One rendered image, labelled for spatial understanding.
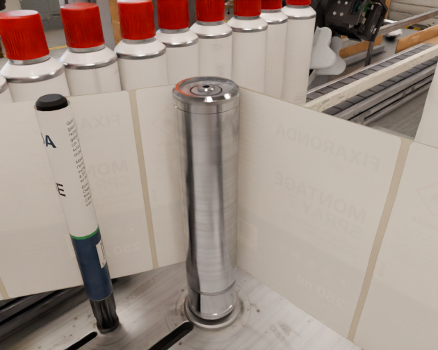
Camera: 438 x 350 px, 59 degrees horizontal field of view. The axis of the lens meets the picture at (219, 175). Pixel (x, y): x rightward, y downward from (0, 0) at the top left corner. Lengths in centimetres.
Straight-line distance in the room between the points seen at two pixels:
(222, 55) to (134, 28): 12
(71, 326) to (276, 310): 16
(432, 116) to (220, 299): 22
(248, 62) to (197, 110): 29
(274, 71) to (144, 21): 22
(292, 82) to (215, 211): 37
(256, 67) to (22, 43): 27
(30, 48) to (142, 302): 23
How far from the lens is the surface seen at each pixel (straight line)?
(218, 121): 21
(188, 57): 44
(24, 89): 36
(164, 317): 33
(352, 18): 61
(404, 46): 129
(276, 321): 33
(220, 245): 26
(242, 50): 49
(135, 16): 39
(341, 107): 70
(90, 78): 38
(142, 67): 39
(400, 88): 85
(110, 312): 32
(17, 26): 36
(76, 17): 38
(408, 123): 81
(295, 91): 59
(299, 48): 58
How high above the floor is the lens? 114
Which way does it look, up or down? 33 degrees down
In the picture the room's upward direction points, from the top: 1 degrees counter-clockwise
